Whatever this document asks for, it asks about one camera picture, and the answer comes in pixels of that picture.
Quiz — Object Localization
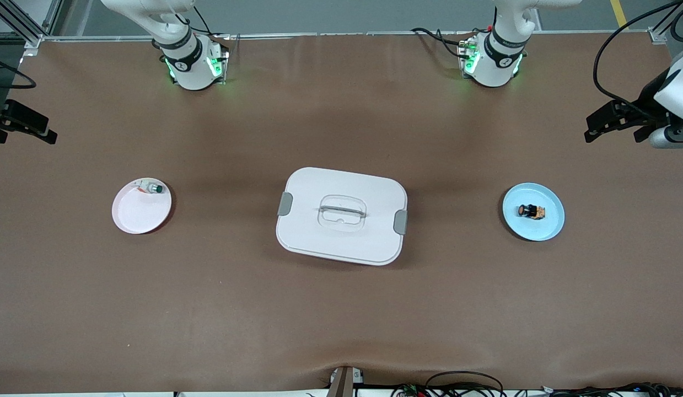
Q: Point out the pink round plate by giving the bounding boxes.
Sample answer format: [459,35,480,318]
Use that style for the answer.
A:
[111,178,173,235]

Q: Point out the light blue round plate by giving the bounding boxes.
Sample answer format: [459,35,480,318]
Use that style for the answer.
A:
[502,183,566,242]

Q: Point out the white lidded storage box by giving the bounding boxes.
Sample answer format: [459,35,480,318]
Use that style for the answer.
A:
[276,167,408,267]

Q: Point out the thin black loose cable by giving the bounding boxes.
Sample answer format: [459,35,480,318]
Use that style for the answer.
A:
[0,55,37,90]

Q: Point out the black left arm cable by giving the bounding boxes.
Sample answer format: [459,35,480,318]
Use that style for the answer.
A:
[593,0,683,120]

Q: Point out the aluminium frame profile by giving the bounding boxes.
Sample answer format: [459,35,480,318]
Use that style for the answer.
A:
[0,0,64,57]
[648,0,683,46]

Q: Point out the black cable bundle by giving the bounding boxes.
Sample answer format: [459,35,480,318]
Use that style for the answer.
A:
[410,26,475,60]

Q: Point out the black arm base cable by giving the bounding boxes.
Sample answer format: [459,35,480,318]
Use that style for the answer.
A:
[179,6,232,39]

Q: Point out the silver table edge rail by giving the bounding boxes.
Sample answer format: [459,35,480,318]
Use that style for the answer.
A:
[41,31,650,42]

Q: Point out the tangled floor cables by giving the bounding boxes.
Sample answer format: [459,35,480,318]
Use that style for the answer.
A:
[391,371,683,397]

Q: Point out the brown camera stand post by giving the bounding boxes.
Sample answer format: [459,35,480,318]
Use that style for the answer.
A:
[327,366,365,397]

